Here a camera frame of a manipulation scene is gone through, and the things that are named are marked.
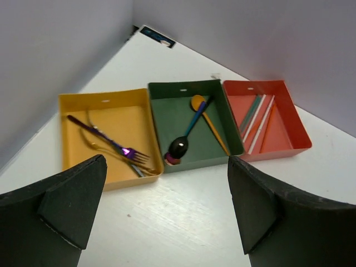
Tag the gold fork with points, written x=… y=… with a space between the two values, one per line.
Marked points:
x=95 y=146

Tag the silver teal-handled fork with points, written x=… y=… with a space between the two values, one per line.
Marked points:
x=137 y=171

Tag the clear white chopstick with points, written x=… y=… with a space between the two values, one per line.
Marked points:
x=256 y=111

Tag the black spoon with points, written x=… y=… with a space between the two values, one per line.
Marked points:
x=179 y=146

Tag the yellow square container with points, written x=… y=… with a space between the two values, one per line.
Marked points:
x=124 y=116

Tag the green chopstick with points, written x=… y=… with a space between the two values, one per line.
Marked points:
x=251 y=112

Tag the red square container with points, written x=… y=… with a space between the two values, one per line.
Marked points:
x=288 y=136

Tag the orange gold spoon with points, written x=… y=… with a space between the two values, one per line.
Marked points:
x=196 y=101

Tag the left blue table label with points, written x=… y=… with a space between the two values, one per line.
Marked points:
x=158 y=37

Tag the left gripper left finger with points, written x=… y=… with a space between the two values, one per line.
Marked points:
x=49 y=222

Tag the iridescent blue purple spoon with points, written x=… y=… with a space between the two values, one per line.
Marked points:
x=171 y=161

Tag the orange chopstick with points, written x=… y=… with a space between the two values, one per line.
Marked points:
x=267 y=130
x=252 y=133

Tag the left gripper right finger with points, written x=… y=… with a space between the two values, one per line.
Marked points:
x=282 y=225

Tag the purple fork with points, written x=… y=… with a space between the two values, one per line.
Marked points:
x=127 y=152

